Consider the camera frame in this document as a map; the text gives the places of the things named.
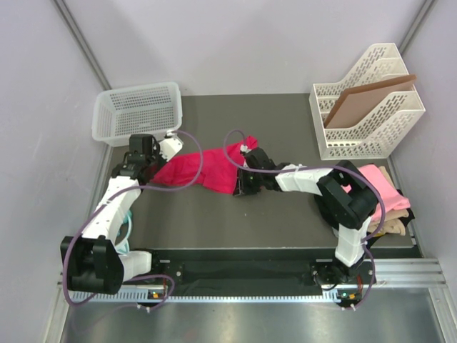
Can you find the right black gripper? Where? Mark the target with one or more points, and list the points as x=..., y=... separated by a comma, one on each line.
x=242, y=188

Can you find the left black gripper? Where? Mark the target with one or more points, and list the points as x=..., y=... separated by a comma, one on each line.
x=156, y=151

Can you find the red t shirt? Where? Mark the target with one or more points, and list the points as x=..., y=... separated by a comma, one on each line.
x=217, y=174

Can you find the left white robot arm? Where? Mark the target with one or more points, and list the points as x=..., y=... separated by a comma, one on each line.
x=90, y=260

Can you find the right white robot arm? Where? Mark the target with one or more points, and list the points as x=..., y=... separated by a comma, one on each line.
x=344, y=197

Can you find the white perforated plastic basket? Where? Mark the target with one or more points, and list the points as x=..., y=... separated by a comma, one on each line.
x=147, y=109

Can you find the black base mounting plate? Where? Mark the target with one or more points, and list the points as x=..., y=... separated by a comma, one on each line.
x=255, y=272

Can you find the teal and white hanger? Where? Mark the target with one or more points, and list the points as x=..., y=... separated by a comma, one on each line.
x=122, y=237

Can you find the brown cardboard sheet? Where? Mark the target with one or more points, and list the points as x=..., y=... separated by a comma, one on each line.
x=357, y=102

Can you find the cream perforated file organizer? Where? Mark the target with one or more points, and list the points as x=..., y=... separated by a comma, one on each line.
x=378, y=133

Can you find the pink folded t shirt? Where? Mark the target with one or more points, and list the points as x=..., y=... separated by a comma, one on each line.
x=396, y=205

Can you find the beige folded t shirt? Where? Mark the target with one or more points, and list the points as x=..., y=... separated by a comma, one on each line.
x=396, y=205

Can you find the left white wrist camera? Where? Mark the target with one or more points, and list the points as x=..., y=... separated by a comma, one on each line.
x=170, y=146

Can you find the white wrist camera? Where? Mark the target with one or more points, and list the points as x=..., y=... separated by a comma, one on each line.
x=170, y=146
x=244, y=150

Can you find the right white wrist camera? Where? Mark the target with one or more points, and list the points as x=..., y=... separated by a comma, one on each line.
x=244, y=150

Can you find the aluminium frame rail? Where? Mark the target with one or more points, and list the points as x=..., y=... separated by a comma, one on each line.
x=397, y=273

